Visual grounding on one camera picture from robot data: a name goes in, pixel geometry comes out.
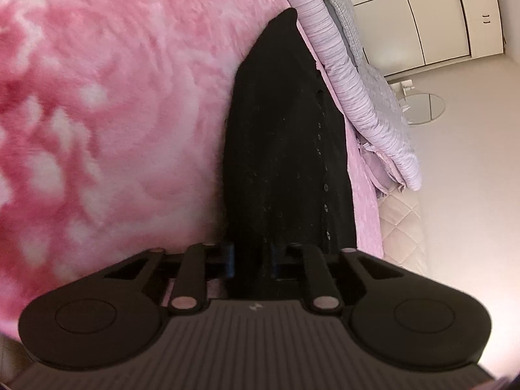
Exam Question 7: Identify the black knit buttoned garment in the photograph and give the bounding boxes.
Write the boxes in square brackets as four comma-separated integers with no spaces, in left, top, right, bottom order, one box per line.
[223,8,357,288]

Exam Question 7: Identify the cream quilted headboard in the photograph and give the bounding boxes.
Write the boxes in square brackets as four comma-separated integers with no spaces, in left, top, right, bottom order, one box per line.
[378,188,428,276]

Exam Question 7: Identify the pink pillow stack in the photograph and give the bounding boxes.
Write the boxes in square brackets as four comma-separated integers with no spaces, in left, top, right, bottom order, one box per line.
[356,135,406,199]

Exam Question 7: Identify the lilac patterned pillow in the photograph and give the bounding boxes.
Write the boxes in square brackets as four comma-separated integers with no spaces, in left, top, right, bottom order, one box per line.
[358,62,409,140]

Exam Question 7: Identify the pink floral plush blanket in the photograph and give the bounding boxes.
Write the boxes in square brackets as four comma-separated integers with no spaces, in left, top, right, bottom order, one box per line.
[0,0,385,330]

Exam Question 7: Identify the cream wardrobe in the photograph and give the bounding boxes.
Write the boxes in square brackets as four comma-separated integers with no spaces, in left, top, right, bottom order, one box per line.
[351,0,503,77]

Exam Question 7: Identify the lilac striped folded quilt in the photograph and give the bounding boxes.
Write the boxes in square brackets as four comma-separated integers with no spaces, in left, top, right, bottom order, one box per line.
[287,0,422,191]

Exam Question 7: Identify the grey checked pillow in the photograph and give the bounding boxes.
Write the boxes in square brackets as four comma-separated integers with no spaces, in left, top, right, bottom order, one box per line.
[323,0,367,68]

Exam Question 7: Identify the round wall mirror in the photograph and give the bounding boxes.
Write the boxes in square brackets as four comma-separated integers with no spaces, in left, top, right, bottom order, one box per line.
[399,93,446,126]

